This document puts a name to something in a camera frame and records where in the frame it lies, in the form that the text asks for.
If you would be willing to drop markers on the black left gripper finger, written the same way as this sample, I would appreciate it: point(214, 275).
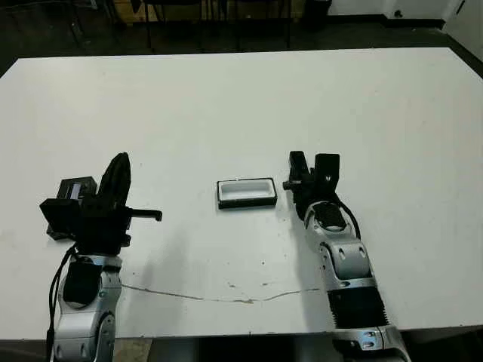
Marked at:
point(125, 181)
point(109, 181)

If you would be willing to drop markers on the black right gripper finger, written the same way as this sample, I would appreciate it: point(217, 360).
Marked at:
point(295, 173)
point(308, 174)

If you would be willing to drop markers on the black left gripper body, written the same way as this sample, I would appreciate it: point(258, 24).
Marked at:
point(102, 230)

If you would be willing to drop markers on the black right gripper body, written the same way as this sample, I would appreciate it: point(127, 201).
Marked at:
point(309, 192)

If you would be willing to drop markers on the black slim camera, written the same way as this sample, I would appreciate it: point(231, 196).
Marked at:
point(298, 158)

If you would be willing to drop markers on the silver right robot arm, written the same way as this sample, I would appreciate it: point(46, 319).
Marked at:
point(347, 260)

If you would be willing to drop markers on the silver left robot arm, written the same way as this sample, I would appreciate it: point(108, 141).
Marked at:
point(81, 324)

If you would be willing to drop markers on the black box base white insert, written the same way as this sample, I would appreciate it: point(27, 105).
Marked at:
point(247, 203)

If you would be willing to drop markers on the grey chair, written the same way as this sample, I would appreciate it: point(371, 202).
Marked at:
point(77, 34)

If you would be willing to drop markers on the black bin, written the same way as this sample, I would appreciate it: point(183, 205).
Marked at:
point(317, 15)

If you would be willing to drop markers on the robot lower body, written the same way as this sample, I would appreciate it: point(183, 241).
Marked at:
point(245, 350)

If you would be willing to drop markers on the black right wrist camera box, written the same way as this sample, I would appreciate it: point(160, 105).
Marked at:
point(327, 167)

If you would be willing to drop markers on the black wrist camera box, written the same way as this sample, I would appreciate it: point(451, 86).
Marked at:
point(58, 215)
point(327, 167)

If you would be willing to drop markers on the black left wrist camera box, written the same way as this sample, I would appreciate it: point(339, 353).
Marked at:
point(58, 215)

